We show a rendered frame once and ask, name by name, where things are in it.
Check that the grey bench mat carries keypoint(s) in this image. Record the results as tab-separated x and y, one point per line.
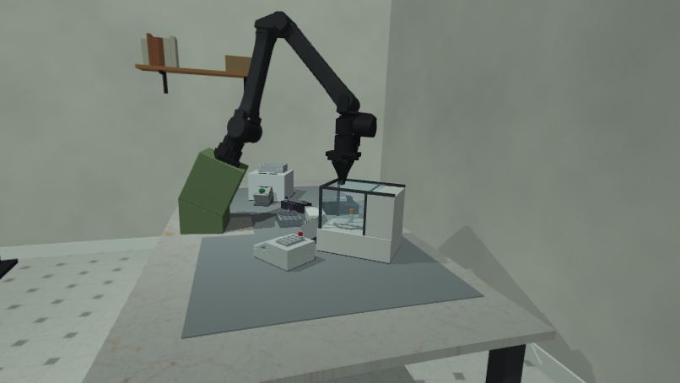
233	290

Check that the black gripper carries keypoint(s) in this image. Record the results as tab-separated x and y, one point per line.
343	147

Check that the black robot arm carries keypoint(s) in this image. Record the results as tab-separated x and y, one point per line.
351	121

